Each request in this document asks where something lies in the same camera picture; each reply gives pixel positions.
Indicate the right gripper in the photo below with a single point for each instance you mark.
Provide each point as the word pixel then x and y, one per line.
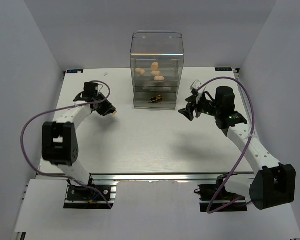
pixel 188 111

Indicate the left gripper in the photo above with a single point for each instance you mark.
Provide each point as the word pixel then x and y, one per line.
pixel 106 110

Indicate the beige gourd sponge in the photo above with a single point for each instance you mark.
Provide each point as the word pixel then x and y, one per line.
pixel 140 71

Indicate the orange teardrop sponge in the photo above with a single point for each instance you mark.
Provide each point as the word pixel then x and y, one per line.
pixel 154 66

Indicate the clear acrylic drawer organizer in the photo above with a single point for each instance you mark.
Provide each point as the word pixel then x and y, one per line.
pixel 166 48

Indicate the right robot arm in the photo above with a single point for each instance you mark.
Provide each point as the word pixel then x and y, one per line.
pixel 274 182

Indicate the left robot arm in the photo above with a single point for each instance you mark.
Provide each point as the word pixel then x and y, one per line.
pixel 59 139

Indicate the blue label right corner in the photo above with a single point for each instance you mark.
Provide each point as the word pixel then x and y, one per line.
pixel 223 69

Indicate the blue label corner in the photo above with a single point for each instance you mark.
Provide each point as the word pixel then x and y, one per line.
pixel 223 69
pixel 74 71

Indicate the blue label left corner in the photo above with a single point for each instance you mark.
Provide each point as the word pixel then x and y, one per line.
pixel 74 71

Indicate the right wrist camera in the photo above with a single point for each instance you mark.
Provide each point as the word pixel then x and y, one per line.
pixel 197 88

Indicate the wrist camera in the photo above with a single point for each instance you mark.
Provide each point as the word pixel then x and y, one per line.
pixel 90 90
pixel 197 88

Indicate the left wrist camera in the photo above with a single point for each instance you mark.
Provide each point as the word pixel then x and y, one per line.
pixel 90 90

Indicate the aluminium rail frame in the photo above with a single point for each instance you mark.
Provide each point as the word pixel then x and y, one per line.
pixel 147 144

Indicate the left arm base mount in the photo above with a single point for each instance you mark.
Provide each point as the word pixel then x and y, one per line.
pixel 80 198

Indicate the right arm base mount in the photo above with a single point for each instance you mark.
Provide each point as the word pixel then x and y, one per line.
pixel 205 193

